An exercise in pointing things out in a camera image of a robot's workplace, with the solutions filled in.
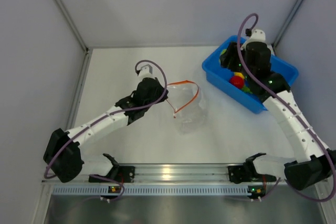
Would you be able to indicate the slotted cable duct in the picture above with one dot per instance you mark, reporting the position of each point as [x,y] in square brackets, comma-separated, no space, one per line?
[153,190]

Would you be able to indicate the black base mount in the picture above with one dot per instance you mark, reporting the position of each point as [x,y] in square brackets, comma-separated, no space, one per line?
[121,174]
[238,174]

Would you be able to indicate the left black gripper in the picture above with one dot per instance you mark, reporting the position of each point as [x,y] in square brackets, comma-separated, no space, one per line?
[160,89]

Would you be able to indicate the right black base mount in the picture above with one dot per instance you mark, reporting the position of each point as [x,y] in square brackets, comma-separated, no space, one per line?
[238,174]

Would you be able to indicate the red fake apple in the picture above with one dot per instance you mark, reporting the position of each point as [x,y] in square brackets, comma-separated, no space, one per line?
[237,81]

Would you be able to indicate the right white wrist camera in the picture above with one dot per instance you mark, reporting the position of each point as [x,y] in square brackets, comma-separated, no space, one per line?
[257,35]

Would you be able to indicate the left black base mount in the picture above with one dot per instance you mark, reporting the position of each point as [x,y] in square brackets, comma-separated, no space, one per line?
[121,174]

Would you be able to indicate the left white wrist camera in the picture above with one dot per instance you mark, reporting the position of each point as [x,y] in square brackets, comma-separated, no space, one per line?
[145,71]

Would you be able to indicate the green fake lettuce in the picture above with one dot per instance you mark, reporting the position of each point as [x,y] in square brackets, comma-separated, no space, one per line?
[246,89]

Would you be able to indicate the aluminium mounting rail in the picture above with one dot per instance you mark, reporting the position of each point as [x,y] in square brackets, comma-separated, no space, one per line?
[154,173]

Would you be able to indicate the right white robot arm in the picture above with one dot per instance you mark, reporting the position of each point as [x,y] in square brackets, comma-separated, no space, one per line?
[313,161]

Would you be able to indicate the blue plastic bin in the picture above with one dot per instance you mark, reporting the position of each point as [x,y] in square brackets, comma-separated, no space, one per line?
[219,77]

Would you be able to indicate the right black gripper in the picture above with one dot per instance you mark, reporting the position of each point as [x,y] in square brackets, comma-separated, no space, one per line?
[232,51]

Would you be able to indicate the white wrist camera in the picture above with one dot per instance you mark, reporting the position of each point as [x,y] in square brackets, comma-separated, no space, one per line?
[257,35]
[145,71]

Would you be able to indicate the clear zip top bag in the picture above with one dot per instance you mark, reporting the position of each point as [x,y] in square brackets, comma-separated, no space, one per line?
[189,105]

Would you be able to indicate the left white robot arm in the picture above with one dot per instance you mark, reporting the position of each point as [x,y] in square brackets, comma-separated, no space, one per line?
[64,154]

